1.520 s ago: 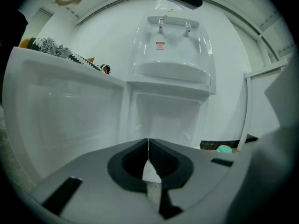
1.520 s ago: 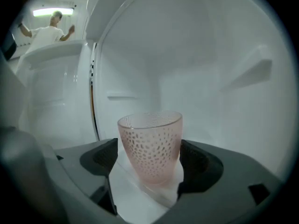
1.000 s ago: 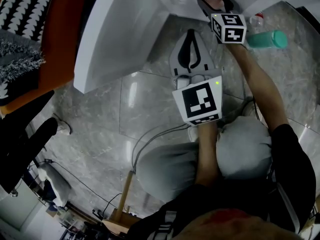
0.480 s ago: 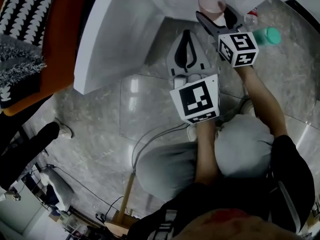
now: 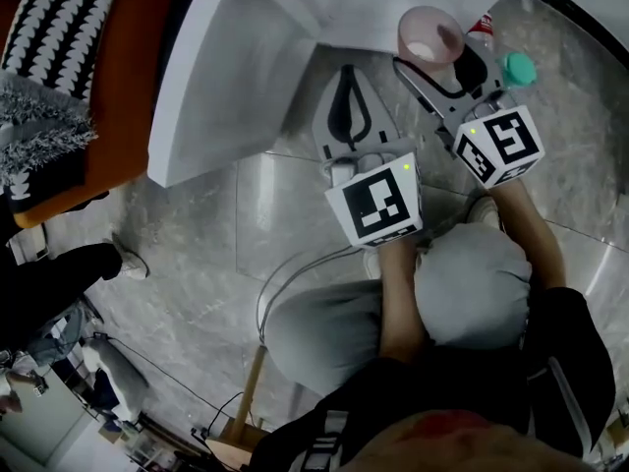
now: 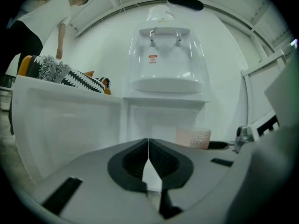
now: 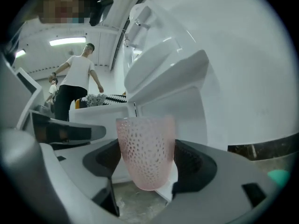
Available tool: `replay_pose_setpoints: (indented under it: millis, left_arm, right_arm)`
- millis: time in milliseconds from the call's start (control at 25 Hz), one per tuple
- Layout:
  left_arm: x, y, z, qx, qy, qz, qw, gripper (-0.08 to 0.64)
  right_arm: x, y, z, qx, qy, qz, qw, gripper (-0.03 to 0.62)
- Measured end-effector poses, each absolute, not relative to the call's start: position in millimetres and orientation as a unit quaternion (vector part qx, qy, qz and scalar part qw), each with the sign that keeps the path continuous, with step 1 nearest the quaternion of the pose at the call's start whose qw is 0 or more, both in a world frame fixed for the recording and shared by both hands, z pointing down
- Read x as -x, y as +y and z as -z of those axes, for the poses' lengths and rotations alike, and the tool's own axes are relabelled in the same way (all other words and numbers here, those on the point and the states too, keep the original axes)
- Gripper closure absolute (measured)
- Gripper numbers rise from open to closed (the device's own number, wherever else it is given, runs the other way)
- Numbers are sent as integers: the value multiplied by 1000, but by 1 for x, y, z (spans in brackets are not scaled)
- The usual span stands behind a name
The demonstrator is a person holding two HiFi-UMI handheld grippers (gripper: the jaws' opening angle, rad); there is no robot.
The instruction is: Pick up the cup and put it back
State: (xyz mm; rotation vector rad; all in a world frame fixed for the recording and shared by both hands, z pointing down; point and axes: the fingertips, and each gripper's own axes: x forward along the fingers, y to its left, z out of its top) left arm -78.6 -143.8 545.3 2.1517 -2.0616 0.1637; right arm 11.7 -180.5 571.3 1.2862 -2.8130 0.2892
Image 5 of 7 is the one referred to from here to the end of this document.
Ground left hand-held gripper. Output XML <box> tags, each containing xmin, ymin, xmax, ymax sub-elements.
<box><xmin>313</xmin><ymin>64</ymin><xmax>424</xmax><ymax>251</ymax></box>

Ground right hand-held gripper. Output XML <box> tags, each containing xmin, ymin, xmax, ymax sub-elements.
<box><xmin>391</xmin><ymin>44</ymin><xmax>545</xmax><ymax>189</ymax></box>

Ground pink translucent cup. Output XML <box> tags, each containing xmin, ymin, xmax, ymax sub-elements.
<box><xmin>396</xmin><ymin>5</ymin><xmax>466</xmax><ymax>72</ymax></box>

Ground person's right forearm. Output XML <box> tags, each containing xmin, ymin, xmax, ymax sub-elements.
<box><xmin>485</xmin><ymin>178</ymin><xmax>567</xmax><ymax>292</ymax></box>

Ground person's left forearm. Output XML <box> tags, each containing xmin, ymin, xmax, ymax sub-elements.
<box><xmin>376</xmin><ymin>241</ymin><xmax>429</xmax><ymax>364</ymax></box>

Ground clear bottle with red label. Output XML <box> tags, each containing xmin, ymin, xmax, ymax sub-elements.
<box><xmin>465</xmin><ymin>11</ymin><xmax>496</xmax><ymax>51</ymax></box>

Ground bottle with teal cap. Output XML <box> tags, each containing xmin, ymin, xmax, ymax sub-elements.
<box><xmin>494</xmin><ymin>50</ymin><xmax>540</xmax><ymax>91</ymax></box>

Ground white low table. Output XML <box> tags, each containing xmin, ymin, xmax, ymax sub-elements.
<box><xmin>145</xmin><ymin>0</ymin><xmax>542</xmax><ymax>190</ymax></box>

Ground person's white right shoe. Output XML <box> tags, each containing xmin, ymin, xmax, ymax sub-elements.
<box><xmin>465</xmin><ymin>195</ymin><xmax>503</xmax><ymax>234</ymax></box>

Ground person's white shoe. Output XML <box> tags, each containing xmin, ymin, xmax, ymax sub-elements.
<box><xmin>465</xmin><ymin>195</ymin><xmax>503</xmax><ymax>234</ymax></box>
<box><xmin>362</xmin><ymin>248</ymin><xmax>385</xmax><ymax>281</ymax></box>

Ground person's white left shoe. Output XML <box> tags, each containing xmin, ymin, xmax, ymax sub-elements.
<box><xmin>362</xmin><ymin>248</ymin><xmax>385</xmax><ymax>281</ymax></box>

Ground person's grey trousers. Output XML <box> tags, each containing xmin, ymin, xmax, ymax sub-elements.
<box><xmin>263</xmin><ymin>222</ymin><xmax>536</xmax><ymax>398</ymax></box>

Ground orange sofa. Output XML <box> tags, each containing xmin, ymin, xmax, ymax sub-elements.
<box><xmin>0</xmin><ymin>0</ymin><xmax>181</xmax><ymax>230</ymax></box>

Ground wooden stool leg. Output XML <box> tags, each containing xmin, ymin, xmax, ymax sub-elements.
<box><xmin>228</xmin><ymin>345</ymin><xmax>268</xmax><ymax>443</ymax></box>

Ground black and white patterned cushion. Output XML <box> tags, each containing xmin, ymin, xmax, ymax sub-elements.
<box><xmin>0</xmin><ymin>0</ymin><xmax>124</xmax><ymax>100</ymax></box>

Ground person's black jacket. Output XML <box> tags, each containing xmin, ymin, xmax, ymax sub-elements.
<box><xmin>249</xmin><ymin>286</ymin><xmax>618</xmax><ymax>472</ymax></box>

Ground grey shaggy blanket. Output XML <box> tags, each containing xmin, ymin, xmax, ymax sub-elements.
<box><xmin>0</xmin><ymin>74</ymin><xmax>99</xmax><ymax>186</ymax></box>

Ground white cable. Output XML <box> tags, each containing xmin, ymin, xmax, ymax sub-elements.
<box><xmin>254</xmin><ymin>244</ymin><xmax>356</xmax><ymax>347</ymax></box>

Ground black floor cable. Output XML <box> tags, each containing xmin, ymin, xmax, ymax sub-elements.
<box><xmin>92</xmin><ymin>331</ymin><xmax>247</xmax><ymax>437</ymax></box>

